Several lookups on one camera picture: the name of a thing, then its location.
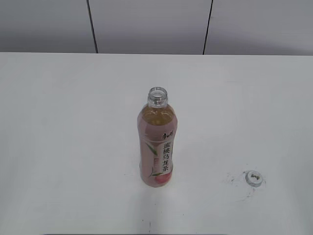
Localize peach oolong tea bottle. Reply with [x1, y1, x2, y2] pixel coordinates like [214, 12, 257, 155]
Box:
[137, 87, 178, 188]

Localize white bottle cap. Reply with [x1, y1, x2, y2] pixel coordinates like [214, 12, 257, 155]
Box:
[245, 170, 263, 188]

